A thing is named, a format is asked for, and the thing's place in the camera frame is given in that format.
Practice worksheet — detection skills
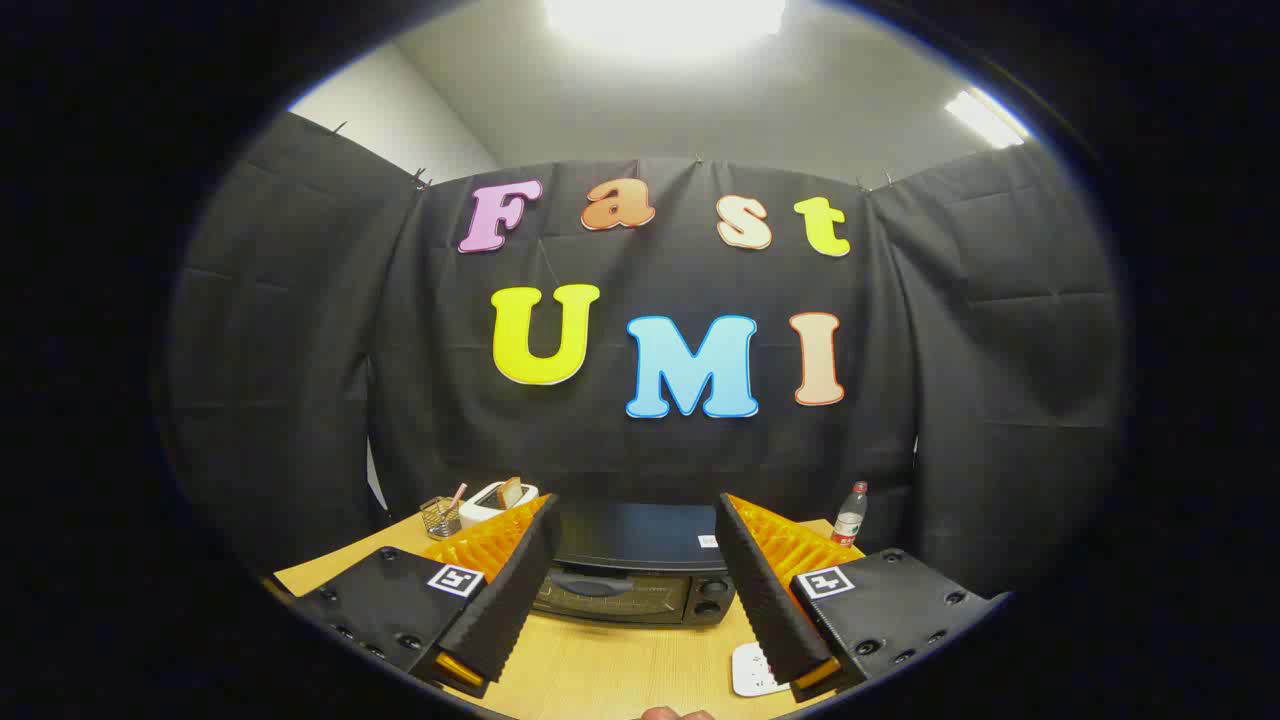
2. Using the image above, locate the white bread toaster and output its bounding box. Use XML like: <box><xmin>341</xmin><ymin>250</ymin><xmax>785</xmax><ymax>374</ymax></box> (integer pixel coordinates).
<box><xmin>458</xmin><ymin>482</ymin><xmax>541</xmax><ymax>531</ymax></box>

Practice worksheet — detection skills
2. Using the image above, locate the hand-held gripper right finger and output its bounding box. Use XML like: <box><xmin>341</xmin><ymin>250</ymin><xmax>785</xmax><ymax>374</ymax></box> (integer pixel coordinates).
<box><xmin>714</xmin><ymin>492</ymin><xmax>1011</xmax><ymax>703</ymax></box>

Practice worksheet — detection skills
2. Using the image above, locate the long ceiling light panel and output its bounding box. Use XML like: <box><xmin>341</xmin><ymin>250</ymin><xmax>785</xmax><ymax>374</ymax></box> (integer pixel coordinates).
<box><xmin>945</xmin><ymin>88</ymin><xmax>1031</xmax><ymax>151</ymax></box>

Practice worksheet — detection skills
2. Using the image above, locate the wire mesh pen holder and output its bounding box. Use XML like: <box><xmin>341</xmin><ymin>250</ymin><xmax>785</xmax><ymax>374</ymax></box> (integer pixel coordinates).
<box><xmin>420</xmin><ymin>496</ymin><xmax>464</xmax><ymax>541</ymax></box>

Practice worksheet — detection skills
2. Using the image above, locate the large ceiling light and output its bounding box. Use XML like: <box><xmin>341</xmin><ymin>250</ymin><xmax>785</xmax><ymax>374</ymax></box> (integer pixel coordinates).
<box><xmin>540</xmin><ymin>0</ymin><xmax>791</xmax><ymax>56</ymax></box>

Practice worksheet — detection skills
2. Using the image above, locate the clear water bottle red label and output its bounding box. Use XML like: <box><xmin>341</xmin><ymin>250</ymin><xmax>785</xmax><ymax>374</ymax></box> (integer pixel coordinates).
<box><xmin>830</xmin><ymin>481</ymin><xmax>869</xmax><ymax>548</ymax></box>

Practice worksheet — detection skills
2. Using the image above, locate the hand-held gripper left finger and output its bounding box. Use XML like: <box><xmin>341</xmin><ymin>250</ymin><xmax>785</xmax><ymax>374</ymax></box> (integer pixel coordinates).
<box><xmin>290</xmin><ymin>493</ymin><xmax>561</xmax><ymax>699</ymax></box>

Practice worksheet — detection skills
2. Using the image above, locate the white square plate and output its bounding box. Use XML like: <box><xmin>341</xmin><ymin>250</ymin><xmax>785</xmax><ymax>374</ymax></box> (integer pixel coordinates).
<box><xmin>731</xmin><ymin>643</ymin><xmax>793</xmax><ymax>699</ymax></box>

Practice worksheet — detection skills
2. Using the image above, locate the black backdrop cloth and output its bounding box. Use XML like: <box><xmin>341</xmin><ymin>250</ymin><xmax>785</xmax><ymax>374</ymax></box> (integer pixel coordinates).
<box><xmin>150</xmin><ymin>110</ymin><xmax>1136</xmax><ymax>601</ymax></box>

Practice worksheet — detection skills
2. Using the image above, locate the black toaster oven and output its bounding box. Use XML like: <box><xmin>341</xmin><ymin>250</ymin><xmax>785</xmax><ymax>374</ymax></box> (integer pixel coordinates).
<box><xmin>530</xmin><ymin>500</ymin><xmax>739</xmax><ymax>628</ymax></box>

